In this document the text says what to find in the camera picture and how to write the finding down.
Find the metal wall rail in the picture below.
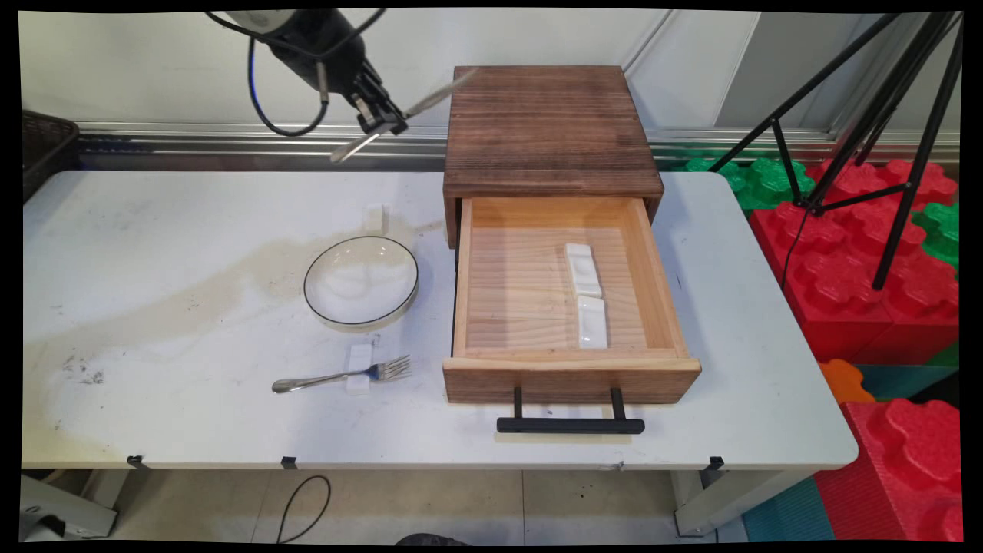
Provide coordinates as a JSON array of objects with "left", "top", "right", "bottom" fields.
[{"left": 77, "top": 122, "right": 961, "bottom": 167}]

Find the black floor cable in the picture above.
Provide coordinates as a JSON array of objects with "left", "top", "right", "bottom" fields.
[{"left": 275, "top": 475, "right": 333, "bottom": 545}]

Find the green foam block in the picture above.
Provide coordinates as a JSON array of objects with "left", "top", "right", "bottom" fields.
[
  {"left": 912, "top": 202, "right": 961, "bottom": 271},
  {"left": 683, "top": 157, "right": 816, "bottom": 213}
]

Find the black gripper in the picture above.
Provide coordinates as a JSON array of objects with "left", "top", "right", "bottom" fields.
[{"left": 264, "top": 11, "right": 409, "bottom": 137}]

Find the light wooden drawer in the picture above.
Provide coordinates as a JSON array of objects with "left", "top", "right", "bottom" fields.
[{"left": 442, "top": 196, "right": 702, "bottom": 406}]

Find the black drawer handle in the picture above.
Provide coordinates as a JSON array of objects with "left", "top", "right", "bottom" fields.
[{"left": 496, "top": 386, "right": 646, "bottom": 435}]

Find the grey table leg frame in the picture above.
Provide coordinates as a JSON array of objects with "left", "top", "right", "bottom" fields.
[{"left": 19, "top": 472, "right": 121, "bottom": 540}]

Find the teal foam mat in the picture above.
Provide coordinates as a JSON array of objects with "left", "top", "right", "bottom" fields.
[{"left": 741, "top": 476, "right": 836, "bottom": 543}]

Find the black tripod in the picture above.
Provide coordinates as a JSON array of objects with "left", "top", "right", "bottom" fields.
[{"left": 707, "top": 11, "right": 965, "bottom": 291}]

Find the large red foam block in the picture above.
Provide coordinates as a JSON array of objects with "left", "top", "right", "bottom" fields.
[{"left": 749, "top": 159, "right": 961, "bottom": 366}]

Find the silver table knife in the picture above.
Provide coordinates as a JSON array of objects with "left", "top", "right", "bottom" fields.
[{"left": 330, "top": 68, "right": 479, "bottom": 164}]

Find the dark wooden drawer cabinet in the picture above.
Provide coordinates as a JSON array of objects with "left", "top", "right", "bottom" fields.
[{"left": 443, "top": 65, "right": 665, "bottom": 250}]

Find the white plate black rim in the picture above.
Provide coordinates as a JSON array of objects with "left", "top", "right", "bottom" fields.
[{"left": 303, "top": 235, "right": 420, "bottom": 327}]

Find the orange foam piece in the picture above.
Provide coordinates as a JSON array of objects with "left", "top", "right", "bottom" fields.
[{"left": 818, "top": 359, "right": 877, "bottom": 406}]

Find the silver fork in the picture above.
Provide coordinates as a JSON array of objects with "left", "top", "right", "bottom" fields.
[{"left": 271, "top": 354, "right": 412, "bottom": 395}]

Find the black wire basket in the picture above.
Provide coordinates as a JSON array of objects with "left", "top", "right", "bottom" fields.
[{"left": 22, "top": 110, "right": 81, "bottom": 203}]

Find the white table leg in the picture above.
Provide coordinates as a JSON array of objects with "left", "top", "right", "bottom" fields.
[{"left": 670, "top": 469, "right": 801, "bottom": 538}]

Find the black blue looped cable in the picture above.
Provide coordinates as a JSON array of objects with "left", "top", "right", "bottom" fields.
[{"left": 247, "top": 35, "right": 332, "bottom": 138}]

